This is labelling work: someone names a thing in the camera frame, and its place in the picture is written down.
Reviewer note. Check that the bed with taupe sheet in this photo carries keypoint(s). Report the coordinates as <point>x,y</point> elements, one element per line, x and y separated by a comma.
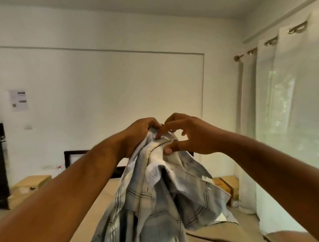
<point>94,214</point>

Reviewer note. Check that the light blue garment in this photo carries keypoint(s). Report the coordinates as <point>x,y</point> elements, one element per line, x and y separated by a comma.
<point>159,199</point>

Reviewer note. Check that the metal curtain rod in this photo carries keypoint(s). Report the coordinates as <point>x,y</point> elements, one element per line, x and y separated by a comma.
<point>271,39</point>

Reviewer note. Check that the cardboard box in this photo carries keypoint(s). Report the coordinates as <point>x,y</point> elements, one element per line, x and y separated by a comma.
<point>228,187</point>

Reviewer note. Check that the brown chair with black legs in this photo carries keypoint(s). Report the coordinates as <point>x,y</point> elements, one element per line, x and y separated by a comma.
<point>291,236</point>

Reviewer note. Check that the black slatted headboard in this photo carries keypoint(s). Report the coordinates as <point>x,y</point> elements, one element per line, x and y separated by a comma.
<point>72,154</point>

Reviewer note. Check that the cardboard boxes left of bed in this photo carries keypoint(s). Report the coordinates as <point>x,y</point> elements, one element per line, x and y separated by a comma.
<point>27,187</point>

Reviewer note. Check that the white wall switch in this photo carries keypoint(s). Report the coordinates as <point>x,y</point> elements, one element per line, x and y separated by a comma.
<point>28,126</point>

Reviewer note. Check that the white wall socket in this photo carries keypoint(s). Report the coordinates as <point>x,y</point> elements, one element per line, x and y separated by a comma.
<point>52,167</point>

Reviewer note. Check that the white paper wall notice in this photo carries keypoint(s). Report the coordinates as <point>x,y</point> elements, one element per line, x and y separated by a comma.
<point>18,99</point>

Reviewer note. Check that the person's right hand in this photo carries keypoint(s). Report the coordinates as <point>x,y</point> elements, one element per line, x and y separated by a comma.
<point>197,134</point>

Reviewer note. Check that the person's left forearm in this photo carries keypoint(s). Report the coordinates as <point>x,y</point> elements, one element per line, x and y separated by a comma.
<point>60,199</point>

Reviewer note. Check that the sheer white curtain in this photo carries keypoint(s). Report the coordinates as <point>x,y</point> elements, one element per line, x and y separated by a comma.
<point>284,124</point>

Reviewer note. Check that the person's left hand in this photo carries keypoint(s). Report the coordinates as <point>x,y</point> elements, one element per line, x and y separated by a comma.
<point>137,132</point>

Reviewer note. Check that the person's right forearm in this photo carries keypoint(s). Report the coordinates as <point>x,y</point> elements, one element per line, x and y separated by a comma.
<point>279,174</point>

